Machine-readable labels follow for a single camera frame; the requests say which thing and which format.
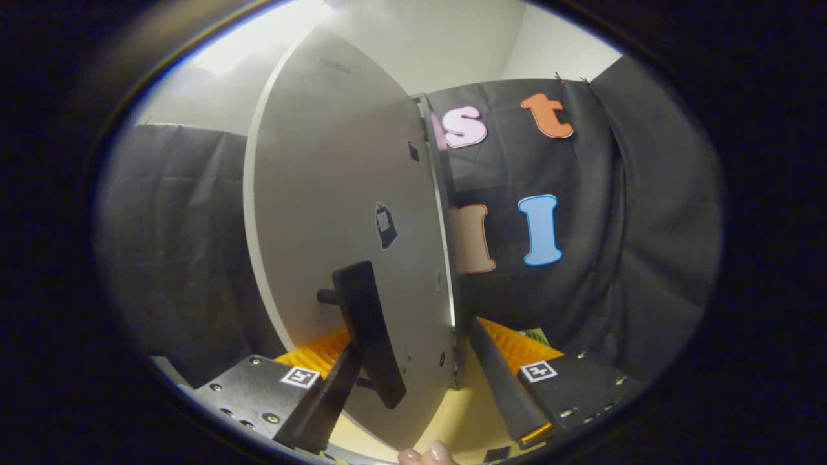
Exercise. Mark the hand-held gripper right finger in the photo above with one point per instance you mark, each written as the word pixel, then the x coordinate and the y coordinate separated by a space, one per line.
pixel 501 387

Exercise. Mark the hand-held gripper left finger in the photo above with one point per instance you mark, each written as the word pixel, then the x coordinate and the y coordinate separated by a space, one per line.
pixel 255 394

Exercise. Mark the grey shoe cabinet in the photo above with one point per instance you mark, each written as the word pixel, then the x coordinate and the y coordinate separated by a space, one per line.
pixel 461 361

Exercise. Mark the green patterned object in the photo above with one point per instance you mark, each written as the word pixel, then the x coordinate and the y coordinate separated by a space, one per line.
pixel 535 336

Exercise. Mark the black backdrop cloth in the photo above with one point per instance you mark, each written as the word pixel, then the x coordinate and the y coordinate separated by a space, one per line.
pixel 646 226

